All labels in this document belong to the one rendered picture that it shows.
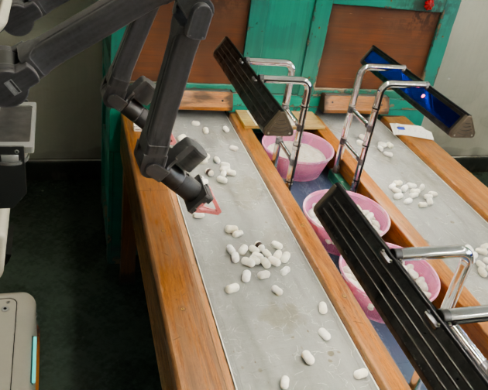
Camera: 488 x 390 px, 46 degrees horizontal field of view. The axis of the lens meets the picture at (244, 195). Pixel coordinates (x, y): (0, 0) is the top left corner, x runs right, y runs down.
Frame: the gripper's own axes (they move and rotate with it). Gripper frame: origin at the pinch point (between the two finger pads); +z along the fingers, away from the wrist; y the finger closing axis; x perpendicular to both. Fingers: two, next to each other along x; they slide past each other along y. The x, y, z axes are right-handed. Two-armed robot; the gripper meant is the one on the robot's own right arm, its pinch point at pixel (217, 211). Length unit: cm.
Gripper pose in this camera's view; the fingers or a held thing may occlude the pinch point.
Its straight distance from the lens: 148.4
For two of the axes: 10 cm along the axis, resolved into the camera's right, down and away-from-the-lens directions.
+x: -7.3, 6.5, 2.0
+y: -2.6, -5.3, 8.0
